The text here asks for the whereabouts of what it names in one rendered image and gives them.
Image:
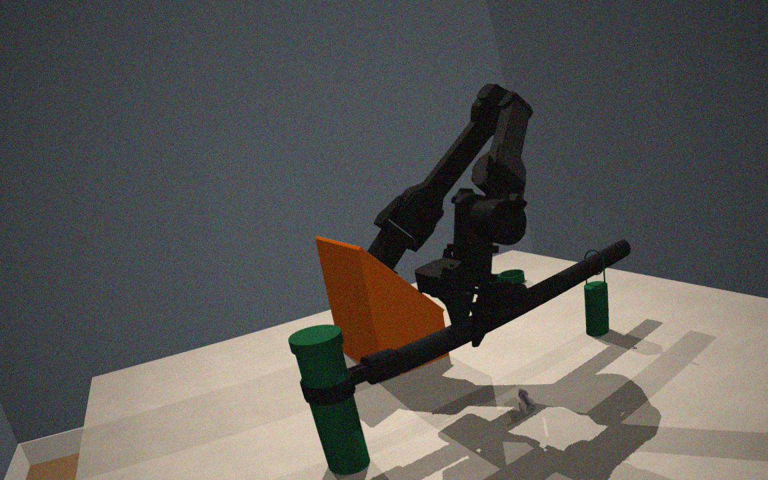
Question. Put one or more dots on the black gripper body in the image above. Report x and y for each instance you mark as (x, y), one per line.
(500, 295)

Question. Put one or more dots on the grey bolt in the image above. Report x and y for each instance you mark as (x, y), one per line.
(524, 395)

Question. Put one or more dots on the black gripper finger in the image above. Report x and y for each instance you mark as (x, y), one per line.
(482, 318)
(456, 306)

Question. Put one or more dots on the dark grey long tube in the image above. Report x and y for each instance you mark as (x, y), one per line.
(456, 335)

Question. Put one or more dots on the dark green capped post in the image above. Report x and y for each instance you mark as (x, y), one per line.
(319, 354)

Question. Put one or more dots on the green cylinder with wire loop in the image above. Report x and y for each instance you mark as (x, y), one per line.
(596, 305)

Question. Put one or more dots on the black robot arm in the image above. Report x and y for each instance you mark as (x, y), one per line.
(497, 217)

